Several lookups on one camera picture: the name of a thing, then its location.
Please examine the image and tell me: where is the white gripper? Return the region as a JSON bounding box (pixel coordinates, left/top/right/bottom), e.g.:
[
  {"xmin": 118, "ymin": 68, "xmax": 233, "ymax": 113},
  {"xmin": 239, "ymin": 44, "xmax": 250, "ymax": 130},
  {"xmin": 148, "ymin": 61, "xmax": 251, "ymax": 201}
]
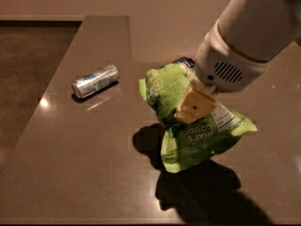
[{"xmin": 174, "ymin": 24, "xmax": 269, "ymax": 124}]

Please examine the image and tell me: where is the green rice chip bag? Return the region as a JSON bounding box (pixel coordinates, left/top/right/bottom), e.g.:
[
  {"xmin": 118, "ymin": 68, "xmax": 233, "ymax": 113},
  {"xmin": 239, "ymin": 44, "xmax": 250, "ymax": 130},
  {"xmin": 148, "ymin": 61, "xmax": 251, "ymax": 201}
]
[{"xmin": 138, "ymin": 62, "xmax": 259, "ymax": 174}]

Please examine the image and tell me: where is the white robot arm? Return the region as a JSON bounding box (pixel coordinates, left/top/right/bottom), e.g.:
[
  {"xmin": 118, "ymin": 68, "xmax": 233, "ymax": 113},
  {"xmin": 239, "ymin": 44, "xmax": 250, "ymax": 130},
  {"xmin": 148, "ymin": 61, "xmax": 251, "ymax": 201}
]
[{"xmin": 175, "ymin": 0, "xmax": 301, "ymax": 124}]

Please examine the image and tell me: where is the dark blue snack packet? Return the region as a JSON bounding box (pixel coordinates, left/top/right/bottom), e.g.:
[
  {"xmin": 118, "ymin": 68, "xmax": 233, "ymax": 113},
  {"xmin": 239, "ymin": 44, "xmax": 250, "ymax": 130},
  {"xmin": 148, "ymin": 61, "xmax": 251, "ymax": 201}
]
[{"xmin": 172, "ymin": 56, "xmax": 195, "ymax": 69}]

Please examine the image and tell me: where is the silver drink can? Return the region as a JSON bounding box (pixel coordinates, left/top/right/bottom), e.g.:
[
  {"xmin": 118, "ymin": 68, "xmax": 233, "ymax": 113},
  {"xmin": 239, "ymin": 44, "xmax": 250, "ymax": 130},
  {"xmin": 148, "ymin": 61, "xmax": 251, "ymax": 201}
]
[{"xmin": 71, "ymin": 65, "xmax": 119, "ymax": 99}]

